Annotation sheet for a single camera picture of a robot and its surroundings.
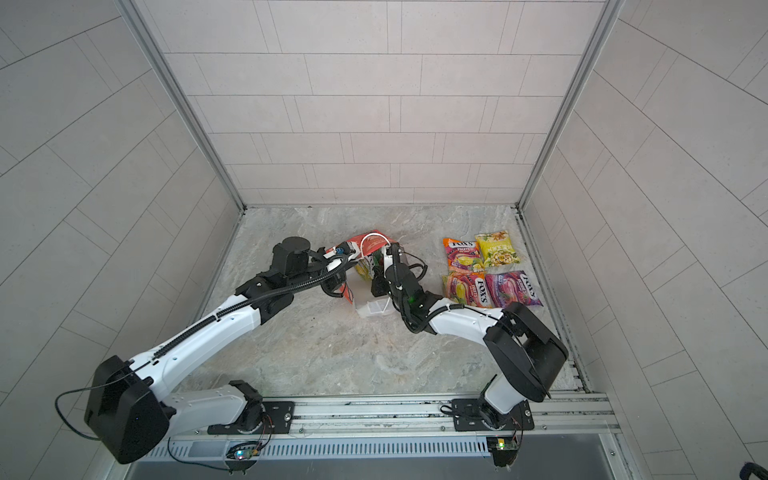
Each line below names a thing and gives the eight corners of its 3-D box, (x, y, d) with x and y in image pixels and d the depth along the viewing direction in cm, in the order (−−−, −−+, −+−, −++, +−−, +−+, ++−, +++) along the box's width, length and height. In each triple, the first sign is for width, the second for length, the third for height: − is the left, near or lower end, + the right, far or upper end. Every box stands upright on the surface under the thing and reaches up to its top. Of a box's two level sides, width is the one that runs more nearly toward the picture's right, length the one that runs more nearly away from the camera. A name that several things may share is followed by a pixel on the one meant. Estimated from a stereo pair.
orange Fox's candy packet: (446, 272, 100) (447, 267, 97) (443, 244, 107) (444, 238, 105) (482, 272, 100) (484, 267, 97) (476, 244, 107) (478, 238, 105)
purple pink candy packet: (490, 308, 91) (493, 303, 89) (484, 276, 99) (486, 271, 96) (537, 308, 92) (541, 303, 89) (527, 276, 99) (530, 271, 96)
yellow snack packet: (473, 270, 100) (476, 263, 97) (467, 238, 109) (469, 230, 106) (516, 270, 101) (520, 263, 97) (506, 238, 109) (510, 230, 106)
